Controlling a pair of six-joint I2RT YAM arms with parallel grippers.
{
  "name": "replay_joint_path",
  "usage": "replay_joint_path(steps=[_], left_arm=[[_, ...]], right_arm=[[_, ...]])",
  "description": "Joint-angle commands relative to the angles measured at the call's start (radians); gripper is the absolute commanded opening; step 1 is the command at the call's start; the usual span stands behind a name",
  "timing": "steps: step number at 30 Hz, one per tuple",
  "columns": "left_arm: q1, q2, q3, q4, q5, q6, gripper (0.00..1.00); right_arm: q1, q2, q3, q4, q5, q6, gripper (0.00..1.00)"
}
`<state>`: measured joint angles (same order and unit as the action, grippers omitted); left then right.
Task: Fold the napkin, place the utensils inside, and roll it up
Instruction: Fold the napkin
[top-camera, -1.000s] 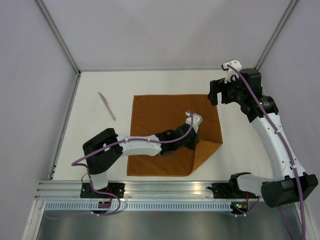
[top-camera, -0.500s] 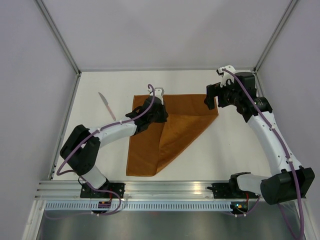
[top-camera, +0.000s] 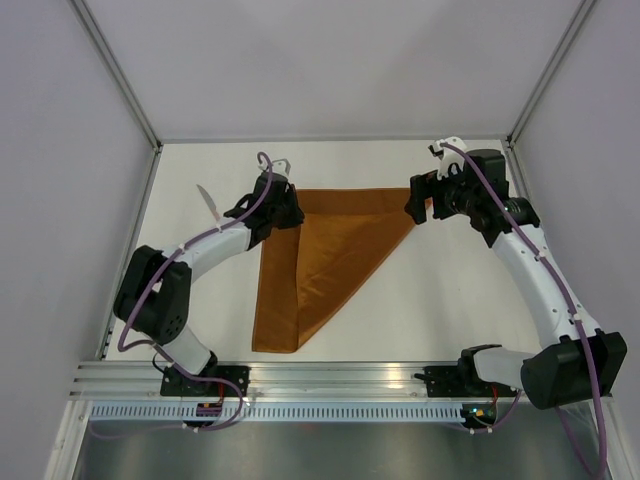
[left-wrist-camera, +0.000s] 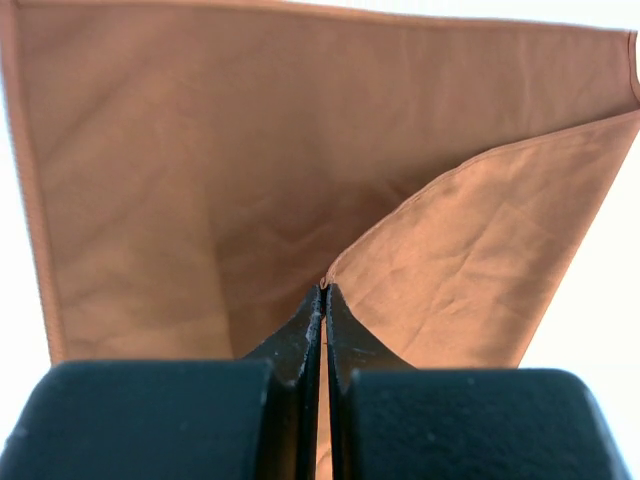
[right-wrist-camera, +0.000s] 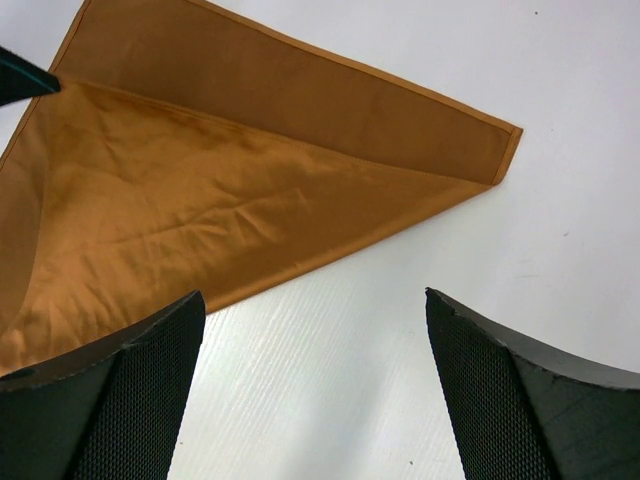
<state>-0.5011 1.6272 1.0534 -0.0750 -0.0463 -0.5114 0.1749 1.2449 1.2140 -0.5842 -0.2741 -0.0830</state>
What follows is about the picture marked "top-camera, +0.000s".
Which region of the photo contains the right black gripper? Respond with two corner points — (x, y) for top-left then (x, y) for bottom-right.
(404, 159), (479, 225)

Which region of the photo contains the white plastic knife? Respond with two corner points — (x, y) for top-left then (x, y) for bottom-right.
(196, 184), (221, 222)

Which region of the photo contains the brown cloth napkin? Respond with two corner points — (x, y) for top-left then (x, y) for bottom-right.
(251, 188), (414, 354)

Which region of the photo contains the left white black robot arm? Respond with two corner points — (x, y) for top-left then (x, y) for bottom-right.
(113, 171), (304, 397)

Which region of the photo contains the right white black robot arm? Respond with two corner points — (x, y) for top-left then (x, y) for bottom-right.
(405, 137), (627, 410)

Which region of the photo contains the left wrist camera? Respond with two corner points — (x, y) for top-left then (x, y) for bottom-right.
(271, 159), (291, 178)

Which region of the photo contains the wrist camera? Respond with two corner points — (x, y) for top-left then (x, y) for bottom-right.
(271, 159), (291, 178)
(428, 137), (469, 180)

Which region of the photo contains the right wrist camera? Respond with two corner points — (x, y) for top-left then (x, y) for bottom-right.
(428, 137), (469, 180)

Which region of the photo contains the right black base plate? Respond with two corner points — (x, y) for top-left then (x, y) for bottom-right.
(413, 365), (469, 398)

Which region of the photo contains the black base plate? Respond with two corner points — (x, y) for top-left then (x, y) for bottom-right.
(160, 365), (250, 398)
(413, 365), (469, 398)

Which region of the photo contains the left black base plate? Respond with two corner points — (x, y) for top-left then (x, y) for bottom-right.
(160, 365), (250, 398)

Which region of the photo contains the right aluminium frame post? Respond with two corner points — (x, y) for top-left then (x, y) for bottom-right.
(505, 0), (599, 149)

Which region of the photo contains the aluminium frame post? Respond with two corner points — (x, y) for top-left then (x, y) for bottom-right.
(68, 0), (162, 152)
(505, 0), (599, 149)

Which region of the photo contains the left aluminium frame post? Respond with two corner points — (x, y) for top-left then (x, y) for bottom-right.
(68, 0), (162, 152)

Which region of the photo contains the aluminium front rail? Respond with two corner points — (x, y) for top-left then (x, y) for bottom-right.
(68, 361), (456, 402)

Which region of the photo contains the white slotted cable duct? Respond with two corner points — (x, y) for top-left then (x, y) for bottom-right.
(89, 401), (464, 423)

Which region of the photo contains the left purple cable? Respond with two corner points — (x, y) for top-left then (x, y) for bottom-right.
(87, 152), (274, 441)

